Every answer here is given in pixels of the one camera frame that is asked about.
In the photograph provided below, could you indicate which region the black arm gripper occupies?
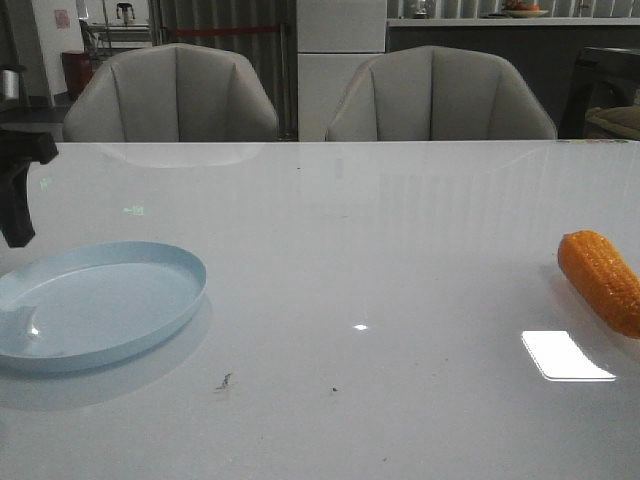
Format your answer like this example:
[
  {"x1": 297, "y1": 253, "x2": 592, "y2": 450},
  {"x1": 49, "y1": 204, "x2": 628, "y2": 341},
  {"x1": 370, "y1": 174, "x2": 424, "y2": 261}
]
[{"x1": 1, "y1": 64, "x2": 58, "y2": 248}]

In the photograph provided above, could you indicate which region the light blue round plate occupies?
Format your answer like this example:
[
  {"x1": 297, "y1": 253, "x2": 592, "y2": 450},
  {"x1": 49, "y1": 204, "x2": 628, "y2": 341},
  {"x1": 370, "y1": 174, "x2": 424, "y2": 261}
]
[{"x1": 1, "y1": 241, "x2": 207, "y2": 373}]

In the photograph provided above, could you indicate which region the orange corn cob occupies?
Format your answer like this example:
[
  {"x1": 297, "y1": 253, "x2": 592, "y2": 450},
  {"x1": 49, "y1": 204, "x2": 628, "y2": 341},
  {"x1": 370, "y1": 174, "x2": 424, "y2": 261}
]
[{"x1": 557, "y1": 230, "x2": 639, "y2": 339}]

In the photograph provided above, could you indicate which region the red bin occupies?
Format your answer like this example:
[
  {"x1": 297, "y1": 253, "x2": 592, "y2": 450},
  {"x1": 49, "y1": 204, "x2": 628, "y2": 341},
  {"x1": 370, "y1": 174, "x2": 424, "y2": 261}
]
[{"x1": 61, "y1": 51, "x2": 93, "y2": 100}]

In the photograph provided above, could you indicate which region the left beige upholstered chair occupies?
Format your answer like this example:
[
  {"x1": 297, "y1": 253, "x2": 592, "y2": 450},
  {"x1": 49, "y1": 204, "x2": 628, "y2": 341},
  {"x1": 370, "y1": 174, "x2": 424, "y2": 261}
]
[{"x1": 63, "y1": 43, "x2": 279, "y2": 143}]

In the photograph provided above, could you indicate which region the beige upholstered chair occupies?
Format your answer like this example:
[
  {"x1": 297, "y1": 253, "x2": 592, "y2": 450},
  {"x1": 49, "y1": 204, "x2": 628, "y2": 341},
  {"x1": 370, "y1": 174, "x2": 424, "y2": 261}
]
[
  {"x1": 63, "y1": 43, "x2": 279, "y2": 143},
  {"x1": 326, "y1": 46, "x2": 557, "y2": 142}
]

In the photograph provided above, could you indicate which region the metal cart with kettle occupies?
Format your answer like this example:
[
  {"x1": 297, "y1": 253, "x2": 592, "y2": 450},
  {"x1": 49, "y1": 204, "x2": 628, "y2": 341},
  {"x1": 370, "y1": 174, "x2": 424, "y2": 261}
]
[{"x1": 76, "y1": 0, "x2": 152, "y2": 61}]

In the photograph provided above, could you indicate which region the white cabinet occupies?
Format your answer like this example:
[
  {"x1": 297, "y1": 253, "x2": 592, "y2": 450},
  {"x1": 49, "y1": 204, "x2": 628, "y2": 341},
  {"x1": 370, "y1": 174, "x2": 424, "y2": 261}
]
[{"x1": 296, "y1": 0, "x2": 387, "y2": 142}]

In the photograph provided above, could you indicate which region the right beige upholstered chair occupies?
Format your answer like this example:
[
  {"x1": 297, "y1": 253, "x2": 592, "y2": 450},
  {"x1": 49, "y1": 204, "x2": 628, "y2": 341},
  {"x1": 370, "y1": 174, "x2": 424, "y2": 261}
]
[{"x1": 326, "y1": 46, "x2": 557, "y2": 142}]

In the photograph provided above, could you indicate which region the fruit bowl on counter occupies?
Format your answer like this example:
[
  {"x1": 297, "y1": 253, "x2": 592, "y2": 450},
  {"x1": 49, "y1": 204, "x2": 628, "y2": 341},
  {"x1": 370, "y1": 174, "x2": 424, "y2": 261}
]
[{"x1": 502, "y1": 0, "x2": 548, "y2": 19}]

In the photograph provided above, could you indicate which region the dark grey counter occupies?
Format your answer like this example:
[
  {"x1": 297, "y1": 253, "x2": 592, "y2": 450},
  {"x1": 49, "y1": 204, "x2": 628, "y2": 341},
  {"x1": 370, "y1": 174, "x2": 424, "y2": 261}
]
[{"x1": 386, "y1": 17, "x2": 639, "y2": 130}]

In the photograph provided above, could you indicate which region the tan cushion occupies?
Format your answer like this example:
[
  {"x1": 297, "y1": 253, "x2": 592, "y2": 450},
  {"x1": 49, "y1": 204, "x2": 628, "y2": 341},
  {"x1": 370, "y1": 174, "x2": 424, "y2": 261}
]
[{"x1": 583, "y1": 105, "x2": 640, "y2": 140}]

